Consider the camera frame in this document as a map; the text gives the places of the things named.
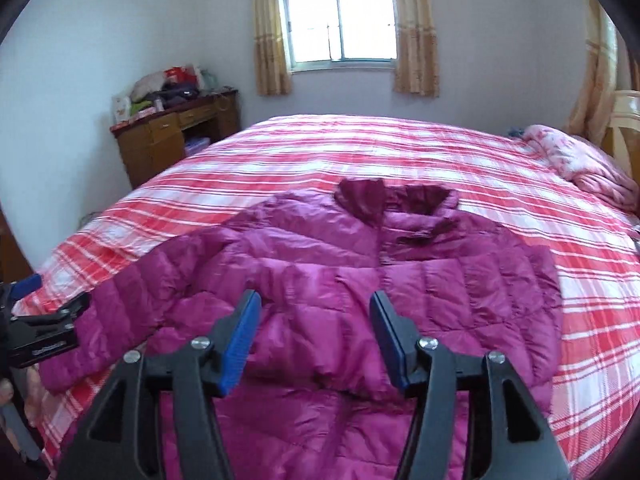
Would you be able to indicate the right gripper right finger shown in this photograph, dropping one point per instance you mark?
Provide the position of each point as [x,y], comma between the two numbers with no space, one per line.
[508,436]

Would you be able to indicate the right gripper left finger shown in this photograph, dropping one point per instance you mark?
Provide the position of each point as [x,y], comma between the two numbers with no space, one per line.
[120,435]

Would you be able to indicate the magenta puffer jacket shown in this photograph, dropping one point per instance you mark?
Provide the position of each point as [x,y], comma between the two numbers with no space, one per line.
[315,401]

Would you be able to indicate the person's left hand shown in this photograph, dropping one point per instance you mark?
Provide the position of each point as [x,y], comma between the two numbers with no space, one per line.
[6,391]

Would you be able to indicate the brown wooden desk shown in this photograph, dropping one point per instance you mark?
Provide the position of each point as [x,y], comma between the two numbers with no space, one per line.
[153,144]

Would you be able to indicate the red plaid bed sheet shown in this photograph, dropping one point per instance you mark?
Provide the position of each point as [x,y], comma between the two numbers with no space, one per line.
[595,389]

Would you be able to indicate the clutter pile on desk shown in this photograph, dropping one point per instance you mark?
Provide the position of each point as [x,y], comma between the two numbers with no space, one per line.
[163,90]

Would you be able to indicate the pink folded quilt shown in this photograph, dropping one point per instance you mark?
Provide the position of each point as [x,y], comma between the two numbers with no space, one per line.
[586,166]

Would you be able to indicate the wooden headboard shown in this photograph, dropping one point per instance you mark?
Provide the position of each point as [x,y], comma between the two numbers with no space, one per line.
[621,139]

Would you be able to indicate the left beige curtain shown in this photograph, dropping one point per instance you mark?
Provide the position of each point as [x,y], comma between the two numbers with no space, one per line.
[271,67]

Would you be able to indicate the right beige curtain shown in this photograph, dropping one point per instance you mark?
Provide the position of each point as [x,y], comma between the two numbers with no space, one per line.
[416,67]

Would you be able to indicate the window with metal frame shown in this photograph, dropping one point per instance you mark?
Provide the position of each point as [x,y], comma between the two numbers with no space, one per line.
[326,34]

